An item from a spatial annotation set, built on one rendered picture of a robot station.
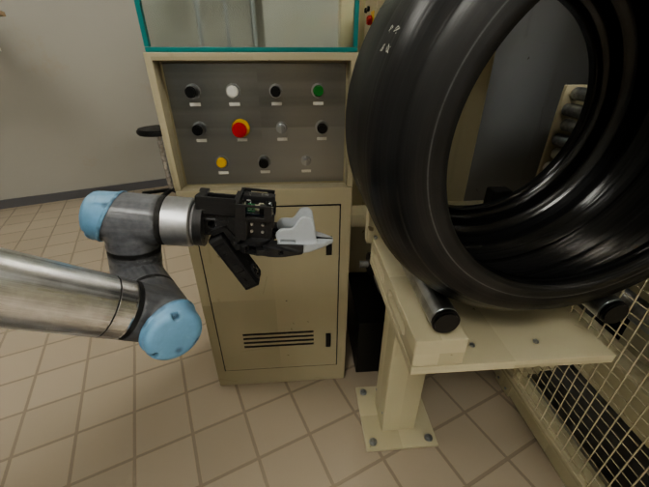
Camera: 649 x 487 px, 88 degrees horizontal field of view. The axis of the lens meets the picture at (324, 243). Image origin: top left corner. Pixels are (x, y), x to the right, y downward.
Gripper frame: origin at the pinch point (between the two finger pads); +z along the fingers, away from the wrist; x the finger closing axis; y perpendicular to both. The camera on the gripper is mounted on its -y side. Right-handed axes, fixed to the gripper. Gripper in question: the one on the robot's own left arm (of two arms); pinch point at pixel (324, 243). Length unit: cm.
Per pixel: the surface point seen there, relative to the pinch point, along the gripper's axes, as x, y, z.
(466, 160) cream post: 26.8, 9.8, 34.3
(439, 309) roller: -9.1, -5.2, 18.0
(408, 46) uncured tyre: -8.5, 28.5, 4.6
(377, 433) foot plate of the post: 26, -95, 34
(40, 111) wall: 288, -45, -230
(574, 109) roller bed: 34, 23, 61
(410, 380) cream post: 27, -66, 40
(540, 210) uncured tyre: 14.0, 4.1, 46.8
